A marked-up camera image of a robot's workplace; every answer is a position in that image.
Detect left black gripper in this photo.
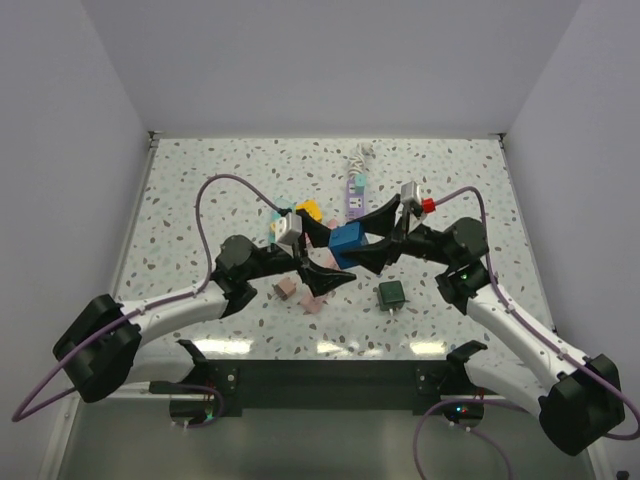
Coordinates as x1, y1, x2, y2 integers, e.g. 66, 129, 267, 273
243, 210, 355, 296

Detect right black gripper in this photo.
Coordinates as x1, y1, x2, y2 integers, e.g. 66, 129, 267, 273
340, 195, 456, 275

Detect blue cube socket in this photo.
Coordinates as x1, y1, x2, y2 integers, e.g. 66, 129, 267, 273
328, 222, 368, 270

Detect pink power strip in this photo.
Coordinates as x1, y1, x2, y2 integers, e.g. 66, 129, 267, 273
298, 254, 340, 314

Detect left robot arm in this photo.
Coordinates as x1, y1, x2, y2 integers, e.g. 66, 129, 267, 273
53, 212, 356, 403

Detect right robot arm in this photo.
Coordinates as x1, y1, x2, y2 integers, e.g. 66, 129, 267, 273
342, 196, 625, 456

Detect small pink plug adapter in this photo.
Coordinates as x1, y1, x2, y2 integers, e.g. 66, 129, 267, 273
273, 277, 297, 301

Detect purple power strip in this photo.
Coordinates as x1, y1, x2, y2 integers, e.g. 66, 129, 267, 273
346, 173, 366, 221

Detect yellow cube socket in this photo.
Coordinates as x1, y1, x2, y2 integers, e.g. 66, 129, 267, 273
295, 200, 323, 223

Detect dark green cube socket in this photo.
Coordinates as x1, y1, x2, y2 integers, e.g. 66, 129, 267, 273
377, 280, 406, 315

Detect teal power strip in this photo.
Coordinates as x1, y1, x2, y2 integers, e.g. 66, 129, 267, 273
267, 197, 296, 244

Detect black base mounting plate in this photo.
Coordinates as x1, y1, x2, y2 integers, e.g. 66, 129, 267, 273
148, 340, 506, 419

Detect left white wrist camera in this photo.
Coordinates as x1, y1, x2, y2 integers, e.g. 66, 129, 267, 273
275, 212, 303, 246

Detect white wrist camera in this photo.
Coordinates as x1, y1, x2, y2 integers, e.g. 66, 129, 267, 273
275, 212, 303, 246
400, 181, 436, 217

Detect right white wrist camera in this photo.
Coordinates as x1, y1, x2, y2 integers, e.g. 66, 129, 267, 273
400, 181, 436, 217

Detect striped braided cord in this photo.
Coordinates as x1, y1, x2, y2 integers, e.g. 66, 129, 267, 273
347, 142, 374, 176

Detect aluminium rail frame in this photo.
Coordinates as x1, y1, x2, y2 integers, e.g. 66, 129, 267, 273
38, 131, 161, 479

